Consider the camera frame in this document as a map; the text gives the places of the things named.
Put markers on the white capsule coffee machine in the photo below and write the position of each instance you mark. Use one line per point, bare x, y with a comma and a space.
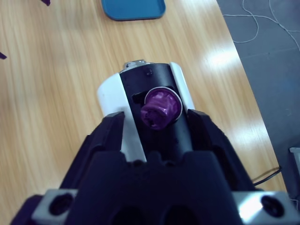
110, 93

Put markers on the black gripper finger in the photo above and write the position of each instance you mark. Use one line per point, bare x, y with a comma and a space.
211, 136
46, 2
2, 56
103, 136

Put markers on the purple coffee capsule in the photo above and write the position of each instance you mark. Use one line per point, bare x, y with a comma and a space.
159, 110

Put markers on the blue plastic tray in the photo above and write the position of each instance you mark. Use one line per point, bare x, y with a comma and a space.
133, 9

